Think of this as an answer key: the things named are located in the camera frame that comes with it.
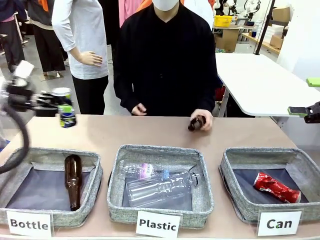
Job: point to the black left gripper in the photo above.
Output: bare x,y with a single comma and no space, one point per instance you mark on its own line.
20,96

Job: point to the black Pepsi can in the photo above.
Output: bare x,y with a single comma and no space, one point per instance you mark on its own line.
67,120

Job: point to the brown glass bottle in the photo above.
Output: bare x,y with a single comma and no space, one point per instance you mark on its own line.
72,175
195,124

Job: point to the crushed red can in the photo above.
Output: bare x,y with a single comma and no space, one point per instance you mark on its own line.
275,187

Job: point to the small pink-label plastic bottle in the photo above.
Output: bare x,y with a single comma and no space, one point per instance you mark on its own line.
140,170

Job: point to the large clear plastic bottle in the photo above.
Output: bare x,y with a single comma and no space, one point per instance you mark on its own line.
155,190

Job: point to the yellow plastic basket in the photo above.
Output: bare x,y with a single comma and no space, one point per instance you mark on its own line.
222,21

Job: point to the white Can label card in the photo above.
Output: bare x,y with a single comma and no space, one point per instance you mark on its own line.
278,223

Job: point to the grey fabric basket Can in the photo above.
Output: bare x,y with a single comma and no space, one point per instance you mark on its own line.
240,207

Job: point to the grey fabric basket Bottle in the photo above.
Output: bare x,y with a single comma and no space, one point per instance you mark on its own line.
75,217

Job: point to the grey fabric basket Plastic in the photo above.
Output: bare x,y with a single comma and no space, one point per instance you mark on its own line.
160,152

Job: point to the person right hand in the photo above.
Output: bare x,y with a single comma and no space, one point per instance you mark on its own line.
138,109

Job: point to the person left hand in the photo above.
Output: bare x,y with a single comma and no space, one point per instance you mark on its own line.
209,120

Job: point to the white side table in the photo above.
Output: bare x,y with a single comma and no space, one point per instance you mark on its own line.
262,82

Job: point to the small cardboard box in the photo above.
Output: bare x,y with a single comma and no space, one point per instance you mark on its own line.
276,41

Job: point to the mannequin in dark clothes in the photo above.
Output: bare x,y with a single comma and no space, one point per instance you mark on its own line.
47,45

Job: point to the stack of white boxes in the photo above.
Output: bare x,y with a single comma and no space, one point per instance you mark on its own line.
276,30

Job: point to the wooden workbench shelf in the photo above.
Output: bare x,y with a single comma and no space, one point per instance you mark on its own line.
260,41

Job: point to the mannequin in purple top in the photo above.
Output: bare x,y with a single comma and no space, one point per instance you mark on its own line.
11,37

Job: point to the black slanted pole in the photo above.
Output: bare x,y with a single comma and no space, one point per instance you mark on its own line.
263,27

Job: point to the cardboard box on shelf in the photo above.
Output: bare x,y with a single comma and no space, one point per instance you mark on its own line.
281,13

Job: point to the mannequin in white shirt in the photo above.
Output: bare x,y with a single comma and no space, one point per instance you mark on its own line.
82,30

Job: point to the white table leg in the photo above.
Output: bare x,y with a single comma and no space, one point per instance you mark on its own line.
225,102

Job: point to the red box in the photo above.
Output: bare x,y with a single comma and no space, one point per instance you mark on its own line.
220,92

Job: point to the large cardboard box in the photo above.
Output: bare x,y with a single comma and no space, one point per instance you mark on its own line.
228,40

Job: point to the pink garment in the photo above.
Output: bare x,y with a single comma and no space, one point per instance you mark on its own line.
127,8

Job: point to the person in black sweater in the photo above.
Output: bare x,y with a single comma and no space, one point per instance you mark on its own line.
165,62

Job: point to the white Bottle label card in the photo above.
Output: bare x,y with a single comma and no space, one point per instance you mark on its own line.
28,223

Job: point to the white face mask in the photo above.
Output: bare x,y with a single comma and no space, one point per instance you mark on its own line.
165,4

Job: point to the white Plastic label card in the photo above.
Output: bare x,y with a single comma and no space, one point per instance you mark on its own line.
158,224

